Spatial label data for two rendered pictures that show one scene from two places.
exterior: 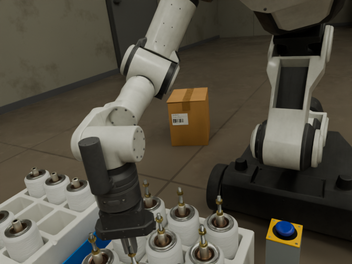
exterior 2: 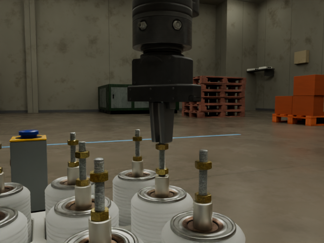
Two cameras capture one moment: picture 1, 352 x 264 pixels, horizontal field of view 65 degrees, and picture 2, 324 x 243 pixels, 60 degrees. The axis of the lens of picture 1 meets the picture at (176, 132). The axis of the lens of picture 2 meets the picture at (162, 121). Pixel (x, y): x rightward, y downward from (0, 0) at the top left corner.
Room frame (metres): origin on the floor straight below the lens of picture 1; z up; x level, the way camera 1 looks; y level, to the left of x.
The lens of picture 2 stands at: (0.80, 0.38, 0.40)
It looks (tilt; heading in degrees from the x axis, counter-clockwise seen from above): 4 degrees down; 216
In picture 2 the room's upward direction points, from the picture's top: straight up
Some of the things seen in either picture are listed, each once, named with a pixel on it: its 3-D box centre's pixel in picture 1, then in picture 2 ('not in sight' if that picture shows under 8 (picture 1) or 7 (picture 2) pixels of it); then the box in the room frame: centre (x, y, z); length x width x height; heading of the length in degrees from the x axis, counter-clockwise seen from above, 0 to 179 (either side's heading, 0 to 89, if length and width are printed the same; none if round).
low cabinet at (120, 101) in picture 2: not in sight; (136, 99); (-5.82, -5.51, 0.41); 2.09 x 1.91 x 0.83; 148
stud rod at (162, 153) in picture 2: (133, 259); (162, 159); (0.46, 0.13, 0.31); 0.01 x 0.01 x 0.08
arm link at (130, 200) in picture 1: (121, 205); (161, 60); (0.47, 0.13, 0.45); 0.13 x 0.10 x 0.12; 90
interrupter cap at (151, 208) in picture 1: (149, 204); not in sight; (0.73, 0.11, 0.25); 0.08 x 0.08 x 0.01
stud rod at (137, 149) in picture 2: not in sight; (137, 149); (0.40, 0.02, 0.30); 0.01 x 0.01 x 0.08
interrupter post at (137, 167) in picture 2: not in sight; (137, 168); (0.40, 0.02, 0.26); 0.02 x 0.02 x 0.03
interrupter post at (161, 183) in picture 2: not in sight; (162, 185); (0.46, 0.13, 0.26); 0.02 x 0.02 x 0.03
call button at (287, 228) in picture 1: (284, 229); (28, 135); (0.48, -0.22, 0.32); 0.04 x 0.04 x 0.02
